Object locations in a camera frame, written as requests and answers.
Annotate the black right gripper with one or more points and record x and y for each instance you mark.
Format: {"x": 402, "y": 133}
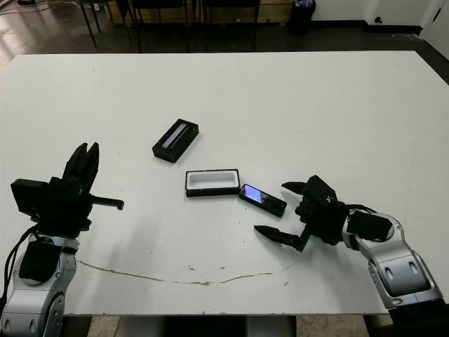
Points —
{"x": 322, "y": 224}

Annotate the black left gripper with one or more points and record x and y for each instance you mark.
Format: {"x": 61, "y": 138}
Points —
{"x": 66, "y": 210}

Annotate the black phone-like camera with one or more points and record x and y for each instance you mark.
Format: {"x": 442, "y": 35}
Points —
{"x": 262, "y": 199}

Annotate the black box lid silver stripe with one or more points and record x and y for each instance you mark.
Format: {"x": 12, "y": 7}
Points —
{"x": 175, "y": 140}

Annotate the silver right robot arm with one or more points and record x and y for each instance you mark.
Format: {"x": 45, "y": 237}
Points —
{"x": 396, "y": 263}

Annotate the black box base white insert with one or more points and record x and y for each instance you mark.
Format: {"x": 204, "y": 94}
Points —
{"x": 210, "y": 180}

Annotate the black trash bin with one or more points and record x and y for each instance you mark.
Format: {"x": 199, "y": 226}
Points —
{"x": 301, "y": 17}

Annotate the wooden shipping crate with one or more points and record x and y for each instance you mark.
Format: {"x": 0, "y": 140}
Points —
{"x": 275, "y": 10}

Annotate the black round door stopper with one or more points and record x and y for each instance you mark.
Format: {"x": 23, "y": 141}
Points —
{"x": 378, "y": 20}

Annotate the white door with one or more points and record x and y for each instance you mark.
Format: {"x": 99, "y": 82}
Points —
{"x": 436, "y": 24}

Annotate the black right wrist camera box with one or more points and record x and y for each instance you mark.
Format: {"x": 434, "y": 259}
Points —
{"x": 321, "y": 189}

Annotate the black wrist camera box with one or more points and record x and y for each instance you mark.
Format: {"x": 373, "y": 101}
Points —
{"x": 321, "y": 189}
{"x": 28, "y": 196}

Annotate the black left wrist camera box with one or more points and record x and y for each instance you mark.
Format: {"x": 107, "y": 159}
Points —
{"x": 28, "y": 196}

